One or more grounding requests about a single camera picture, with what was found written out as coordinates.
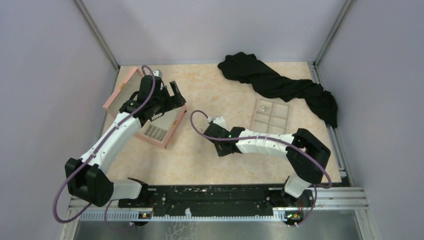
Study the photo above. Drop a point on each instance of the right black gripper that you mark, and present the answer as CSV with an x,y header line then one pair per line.
x,y
220,152

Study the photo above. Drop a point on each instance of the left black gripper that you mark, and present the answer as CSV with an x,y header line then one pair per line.
x,y
177,101

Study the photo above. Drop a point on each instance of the pink jewelry box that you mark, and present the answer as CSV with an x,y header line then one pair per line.
x,y
157,132

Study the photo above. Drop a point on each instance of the beige divided tray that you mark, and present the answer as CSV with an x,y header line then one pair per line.
x,y
270,116

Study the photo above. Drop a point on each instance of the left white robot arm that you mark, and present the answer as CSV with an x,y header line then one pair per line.
x,y
87,175

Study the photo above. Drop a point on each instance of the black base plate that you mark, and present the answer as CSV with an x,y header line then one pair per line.
x,y
217,200

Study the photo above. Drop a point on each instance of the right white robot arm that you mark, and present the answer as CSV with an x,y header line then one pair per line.
x,y
307,155

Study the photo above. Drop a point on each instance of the white slotted cable duct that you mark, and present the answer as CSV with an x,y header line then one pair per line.
x,y
144,216

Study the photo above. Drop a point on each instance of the black cloth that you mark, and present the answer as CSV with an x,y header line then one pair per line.
x,y
247,69

